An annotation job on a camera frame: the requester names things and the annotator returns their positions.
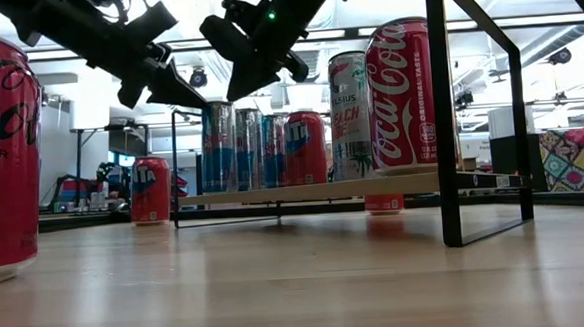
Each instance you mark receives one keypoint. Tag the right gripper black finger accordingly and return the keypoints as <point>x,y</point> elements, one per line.
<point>252,75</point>

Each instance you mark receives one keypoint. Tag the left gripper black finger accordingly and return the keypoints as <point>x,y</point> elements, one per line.
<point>175,89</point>

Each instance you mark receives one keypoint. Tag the red Fanta can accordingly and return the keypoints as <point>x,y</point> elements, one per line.
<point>150,191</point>
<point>384,204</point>
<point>306,153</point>

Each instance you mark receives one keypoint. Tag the tall white palm print can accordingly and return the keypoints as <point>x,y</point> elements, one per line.
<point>350,130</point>

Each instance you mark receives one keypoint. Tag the red Coca-Cola zero sugar can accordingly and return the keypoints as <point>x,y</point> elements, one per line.
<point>2,173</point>

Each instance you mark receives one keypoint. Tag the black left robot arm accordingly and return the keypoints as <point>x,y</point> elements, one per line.
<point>13,10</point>

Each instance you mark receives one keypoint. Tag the black background robot arm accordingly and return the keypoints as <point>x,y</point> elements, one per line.
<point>58,193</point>

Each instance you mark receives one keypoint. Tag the black background table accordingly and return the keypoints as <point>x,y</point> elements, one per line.
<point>78,149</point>

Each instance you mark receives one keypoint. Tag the small cardboard box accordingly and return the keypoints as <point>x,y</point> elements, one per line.
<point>469,164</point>

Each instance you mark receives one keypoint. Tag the white background cabinet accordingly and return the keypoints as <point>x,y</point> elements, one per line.
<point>502,122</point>

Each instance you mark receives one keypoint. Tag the black floor cabinet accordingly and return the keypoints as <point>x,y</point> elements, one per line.
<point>504,155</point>

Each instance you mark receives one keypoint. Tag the colourful patchwork quilt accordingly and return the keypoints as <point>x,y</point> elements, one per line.
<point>572,161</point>

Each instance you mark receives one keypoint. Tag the black ceiling camera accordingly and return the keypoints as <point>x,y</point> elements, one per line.
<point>198,78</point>
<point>560,57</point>
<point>464,98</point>

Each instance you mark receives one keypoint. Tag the black aluminium rig frame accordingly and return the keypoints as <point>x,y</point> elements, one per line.
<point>100,221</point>

